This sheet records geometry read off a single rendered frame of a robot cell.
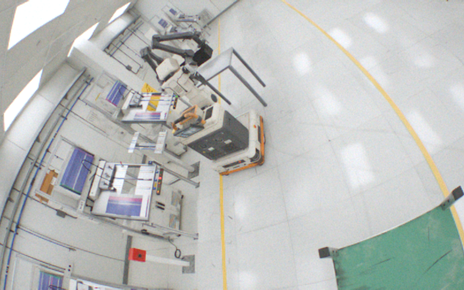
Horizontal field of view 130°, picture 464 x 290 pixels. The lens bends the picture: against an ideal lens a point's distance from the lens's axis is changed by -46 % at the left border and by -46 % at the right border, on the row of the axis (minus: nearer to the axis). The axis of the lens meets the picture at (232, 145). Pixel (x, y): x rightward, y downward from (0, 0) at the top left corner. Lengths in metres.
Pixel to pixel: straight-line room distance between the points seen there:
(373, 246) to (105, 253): 3.87
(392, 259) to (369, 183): 1.12
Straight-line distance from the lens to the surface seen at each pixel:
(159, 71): 2.08
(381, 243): 0.75
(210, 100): 2.13
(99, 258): 4.00
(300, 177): 1.97
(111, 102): 3.25
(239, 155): 2.13
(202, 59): 2.26
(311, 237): 1.80
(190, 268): 2.62
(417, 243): 0.76
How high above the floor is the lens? 1.70
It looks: 38 degrees down
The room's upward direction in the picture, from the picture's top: 54 degrees counter-clockwise
